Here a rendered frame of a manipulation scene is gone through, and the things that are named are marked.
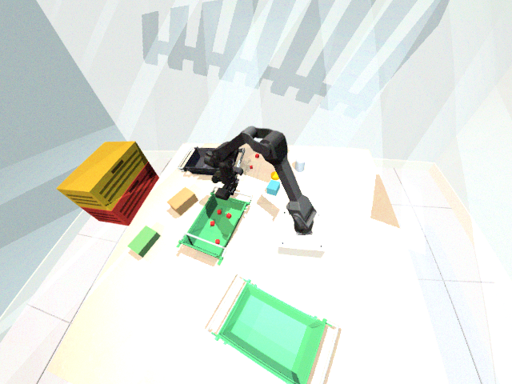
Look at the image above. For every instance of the tan cardboard box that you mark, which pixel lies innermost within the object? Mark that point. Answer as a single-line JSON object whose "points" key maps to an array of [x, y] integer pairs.
{"points": [[183, 201]]}

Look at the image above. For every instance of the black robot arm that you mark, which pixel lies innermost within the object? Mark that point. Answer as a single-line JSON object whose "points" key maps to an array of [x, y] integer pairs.
{"points": [[274, 149]]}

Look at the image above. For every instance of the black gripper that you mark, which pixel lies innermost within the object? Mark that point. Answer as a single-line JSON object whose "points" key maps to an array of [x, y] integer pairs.
{"points": [[230, 184]]}

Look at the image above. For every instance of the light grey cylinder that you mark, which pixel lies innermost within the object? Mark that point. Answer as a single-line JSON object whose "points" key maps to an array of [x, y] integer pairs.
{"points": [[300, 164]]}

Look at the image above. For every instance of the light blue cube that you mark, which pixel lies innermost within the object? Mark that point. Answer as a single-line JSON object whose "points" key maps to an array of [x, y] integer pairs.
{"points": [[273, 187]]}

